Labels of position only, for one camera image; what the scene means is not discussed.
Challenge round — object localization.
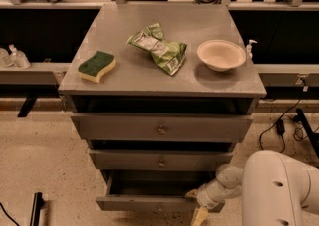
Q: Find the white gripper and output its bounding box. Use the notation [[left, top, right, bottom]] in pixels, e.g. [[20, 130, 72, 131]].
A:
[[185, 180, 226, 226]]

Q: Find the grey bottom drawer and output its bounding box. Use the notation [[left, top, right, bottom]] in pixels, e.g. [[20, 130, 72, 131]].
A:
[[96, 170, 215, 212]]

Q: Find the grey drawer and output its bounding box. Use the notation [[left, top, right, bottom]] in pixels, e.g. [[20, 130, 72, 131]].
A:
[[89, 150, 232, 171], [96, 170, 215, 212], [71, 113, 253, 143]]

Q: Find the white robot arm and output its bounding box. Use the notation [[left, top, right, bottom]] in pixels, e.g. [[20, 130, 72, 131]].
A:
[[187, 151, 319, 226]]

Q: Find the grey middle drawer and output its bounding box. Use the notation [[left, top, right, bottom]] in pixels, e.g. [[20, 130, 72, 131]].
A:
[[89, 150, 232, 171]]

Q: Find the grey drawer cabinet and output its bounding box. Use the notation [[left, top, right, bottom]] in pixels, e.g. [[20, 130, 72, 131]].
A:
[[58, 2, 267, 184]]

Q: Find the grey top drawer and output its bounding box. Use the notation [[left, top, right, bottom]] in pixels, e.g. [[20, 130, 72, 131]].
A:
[[71, 113, 253, 143]]

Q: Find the black stand leg right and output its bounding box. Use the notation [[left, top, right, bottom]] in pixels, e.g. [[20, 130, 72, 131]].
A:
[[296, 108, 319, 158]]

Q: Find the white bowl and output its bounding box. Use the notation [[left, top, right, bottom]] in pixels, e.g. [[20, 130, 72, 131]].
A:
[[197, 40, 247, 72]]

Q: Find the green crumpled chip bag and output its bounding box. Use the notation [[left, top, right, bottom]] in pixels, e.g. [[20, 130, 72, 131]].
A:
[[127, 23, 187, 76]]

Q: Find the white pump bottle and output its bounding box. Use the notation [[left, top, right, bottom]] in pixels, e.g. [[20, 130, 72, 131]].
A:
[[246, 39, 258, 59]]

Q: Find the black stand foot left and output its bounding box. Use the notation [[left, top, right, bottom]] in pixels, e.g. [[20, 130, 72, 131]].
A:
[[29, 192, 45, 226]]

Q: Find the green yellow sponge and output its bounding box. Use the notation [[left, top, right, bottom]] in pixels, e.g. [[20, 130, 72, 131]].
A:
[[78, 51, 116, 83]]

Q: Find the clear sanitizer bottle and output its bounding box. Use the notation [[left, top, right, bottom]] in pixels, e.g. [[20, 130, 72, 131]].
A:
[[9, 44, 31, 69]]

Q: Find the black power cable with adapter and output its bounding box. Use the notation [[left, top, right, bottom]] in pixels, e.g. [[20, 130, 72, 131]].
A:
[[258, 77, 310, 154]]

